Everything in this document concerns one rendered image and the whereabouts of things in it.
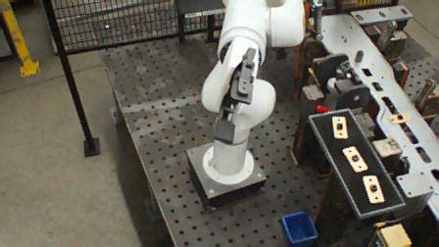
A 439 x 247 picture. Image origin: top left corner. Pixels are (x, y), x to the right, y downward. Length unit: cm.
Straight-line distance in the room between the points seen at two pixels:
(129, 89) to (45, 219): 94
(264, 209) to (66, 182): 142
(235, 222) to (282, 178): 27
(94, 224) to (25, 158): 69
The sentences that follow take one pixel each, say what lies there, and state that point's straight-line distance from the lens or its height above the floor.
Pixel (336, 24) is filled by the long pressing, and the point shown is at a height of 100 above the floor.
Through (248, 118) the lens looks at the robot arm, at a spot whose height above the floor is 112.
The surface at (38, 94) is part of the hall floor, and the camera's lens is 340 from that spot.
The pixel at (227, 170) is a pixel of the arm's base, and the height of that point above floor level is 85.
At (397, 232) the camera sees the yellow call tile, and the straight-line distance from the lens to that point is 125.
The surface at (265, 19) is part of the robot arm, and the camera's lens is 86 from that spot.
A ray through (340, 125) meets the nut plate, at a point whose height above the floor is 117.
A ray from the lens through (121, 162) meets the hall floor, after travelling 282.
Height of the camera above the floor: 218
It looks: 48 degrees down
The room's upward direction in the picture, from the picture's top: straight up
